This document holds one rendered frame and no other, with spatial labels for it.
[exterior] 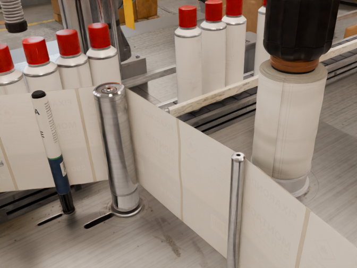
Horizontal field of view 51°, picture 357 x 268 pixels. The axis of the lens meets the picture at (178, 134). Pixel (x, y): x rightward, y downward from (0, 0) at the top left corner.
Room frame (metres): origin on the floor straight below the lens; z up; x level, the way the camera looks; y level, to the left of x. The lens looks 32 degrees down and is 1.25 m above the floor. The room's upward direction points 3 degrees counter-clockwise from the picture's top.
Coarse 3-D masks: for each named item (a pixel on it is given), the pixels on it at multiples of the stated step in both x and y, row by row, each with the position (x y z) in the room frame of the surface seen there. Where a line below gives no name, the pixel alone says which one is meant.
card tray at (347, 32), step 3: (354, 24) 1.24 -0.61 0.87; (348, 27) 1.22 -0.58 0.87; (351, 27) 1.23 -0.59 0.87; (354, 27) 1.24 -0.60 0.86; (345, 30) 1.21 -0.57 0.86; (348, 30) 1.22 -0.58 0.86; (351, 30) 1.23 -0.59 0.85; (354, 30) 1.24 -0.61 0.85; (345, 33) 1.21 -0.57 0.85; (348, 33) 1.22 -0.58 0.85; (351, 33) 1.23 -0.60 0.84; (354, 33) 1.24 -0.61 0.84; (345, 36) 1.21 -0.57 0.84; (348, 36) 1.22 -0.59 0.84
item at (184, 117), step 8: (344, 40) 1.06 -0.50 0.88; (352, 40) 1.06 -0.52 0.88; (336, 56) 0.94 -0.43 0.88; (344, 56) 0.94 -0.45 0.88; (328, 64) 0.89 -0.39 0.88; (256, 88) 0.77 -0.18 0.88; (232, 96) 0.74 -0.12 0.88; (240, 96) 0.73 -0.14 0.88; (248, 96) 0.74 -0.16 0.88; (168, 104) 0.71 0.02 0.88; (216, 104) 0.70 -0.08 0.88; (224, 104) 0.70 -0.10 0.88; (200, 112) 0.67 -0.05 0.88; (208, 112) 0.68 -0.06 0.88; (184, 120) 0.64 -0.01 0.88; (0, 192) 0.45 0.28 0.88
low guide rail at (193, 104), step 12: (336, 48) 0.90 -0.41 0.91; (348, 48) 0.93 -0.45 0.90; (324, 60) 0.88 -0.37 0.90; (240, 84) 0.72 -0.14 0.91; (252, 84) 0.74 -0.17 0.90; (204, 96) 0.67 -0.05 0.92; (216, 96) 0.69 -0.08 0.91; (228, 96) 0.70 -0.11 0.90; (180, 108) 0.64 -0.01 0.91; (192, 108) 0.65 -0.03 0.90
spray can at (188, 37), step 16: (192, 16) 0.68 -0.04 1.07; (176, 32) 0.69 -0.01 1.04; (192, 32) 0.67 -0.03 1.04; (176, 48) 0.68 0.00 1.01; (192, 48) 0.67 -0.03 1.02; (176, 64) 0.69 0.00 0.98; (192, 64) 0.67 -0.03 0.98; (176, 80) 0.69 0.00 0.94; (192, 80) 0.67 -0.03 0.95; (192, 96) 0.67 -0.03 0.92; (192, 112) 0.67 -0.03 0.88
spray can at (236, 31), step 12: (228, 0) 0.75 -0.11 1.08; (240, 0) 0.75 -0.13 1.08; (228, 12) 0.75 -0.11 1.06; (240, 12) 0.75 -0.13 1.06; (228, 24) 0.74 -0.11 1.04; (240, 24) 0.74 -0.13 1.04; (228, 36) 0.74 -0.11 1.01; (240, 36) 0.74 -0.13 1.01; (228, 48) 0.74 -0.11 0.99; (240, 48) 0.74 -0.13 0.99; (228, 60) 0.74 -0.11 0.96; (240, 60) 0.74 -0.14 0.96; (228, 72) 0.74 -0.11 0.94; (240, 72) 0.74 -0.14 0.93; (228, 84) 0.74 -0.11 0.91
